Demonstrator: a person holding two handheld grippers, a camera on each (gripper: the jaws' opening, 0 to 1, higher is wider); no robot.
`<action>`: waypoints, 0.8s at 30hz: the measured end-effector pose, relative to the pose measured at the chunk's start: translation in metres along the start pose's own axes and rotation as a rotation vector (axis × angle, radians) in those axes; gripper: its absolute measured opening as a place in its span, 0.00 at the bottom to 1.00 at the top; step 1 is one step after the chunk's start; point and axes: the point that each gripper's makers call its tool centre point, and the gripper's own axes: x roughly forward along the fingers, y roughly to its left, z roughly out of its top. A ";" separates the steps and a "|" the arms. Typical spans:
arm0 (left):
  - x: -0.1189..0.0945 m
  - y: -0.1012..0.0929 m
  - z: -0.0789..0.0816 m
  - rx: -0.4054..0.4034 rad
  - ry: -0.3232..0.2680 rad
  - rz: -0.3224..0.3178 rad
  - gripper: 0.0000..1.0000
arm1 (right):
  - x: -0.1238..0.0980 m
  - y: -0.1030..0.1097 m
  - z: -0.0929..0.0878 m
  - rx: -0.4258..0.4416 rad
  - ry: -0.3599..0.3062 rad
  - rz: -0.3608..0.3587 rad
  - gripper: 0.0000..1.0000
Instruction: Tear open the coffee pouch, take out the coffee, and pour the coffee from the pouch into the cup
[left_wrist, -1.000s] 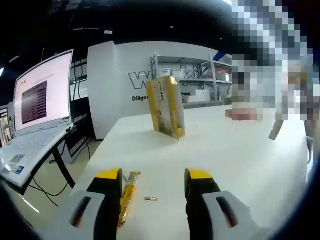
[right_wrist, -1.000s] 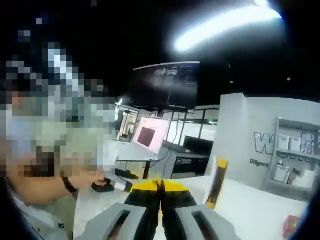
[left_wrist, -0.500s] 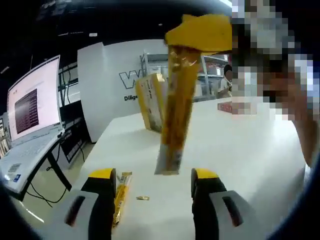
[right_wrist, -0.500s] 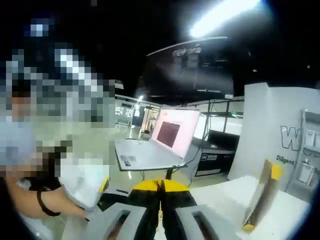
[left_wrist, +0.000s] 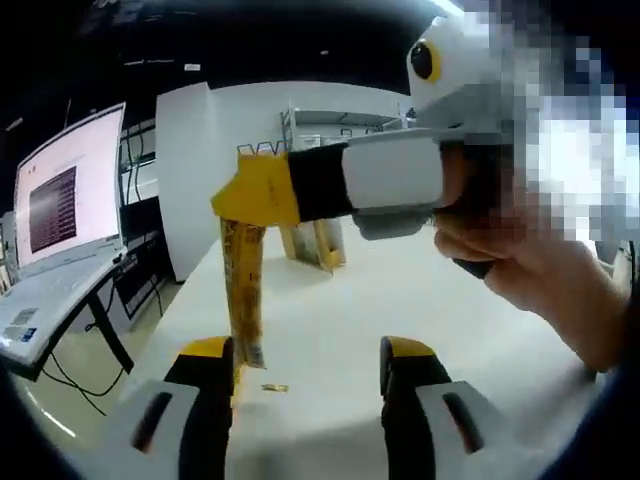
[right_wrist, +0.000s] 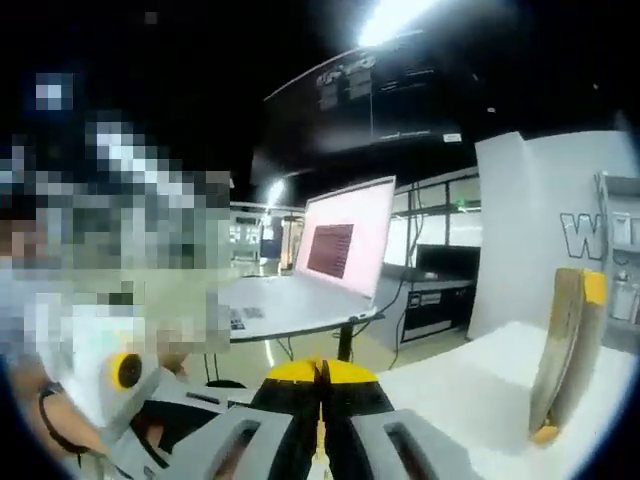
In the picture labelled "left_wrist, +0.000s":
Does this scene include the gold coffee pouch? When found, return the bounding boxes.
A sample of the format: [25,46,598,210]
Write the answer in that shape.
[218,215,267,401]

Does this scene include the grey metal shelf rack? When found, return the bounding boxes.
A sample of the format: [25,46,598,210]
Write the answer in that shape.
[278,101,419,151]

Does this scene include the small side desk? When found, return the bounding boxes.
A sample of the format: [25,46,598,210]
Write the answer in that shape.
[0,249,136,384]

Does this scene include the person's right hand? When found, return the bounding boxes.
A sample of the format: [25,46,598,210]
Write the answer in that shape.
[433,143,630,374]

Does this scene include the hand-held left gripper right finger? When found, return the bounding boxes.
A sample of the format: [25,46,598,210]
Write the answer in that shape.
[378,335,521,480]

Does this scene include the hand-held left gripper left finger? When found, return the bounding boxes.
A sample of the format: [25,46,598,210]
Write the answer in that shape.
[99,336,236,480]

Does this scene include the white laptop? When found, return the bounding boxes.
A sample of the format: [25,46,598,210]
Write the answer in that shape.
[0,102,129,371]

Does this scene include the black equipment rack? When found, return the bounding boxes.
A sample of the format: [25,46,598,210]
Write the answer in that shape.
[117,124,169,321]

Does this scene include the black floor cable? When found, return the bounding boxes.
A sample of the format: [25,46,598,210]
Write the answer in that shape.
[42,349,126,419]

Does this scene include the tall yellow brown box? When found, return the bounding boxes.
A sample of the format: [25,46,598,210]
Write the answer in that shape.
[237,141,347,275]

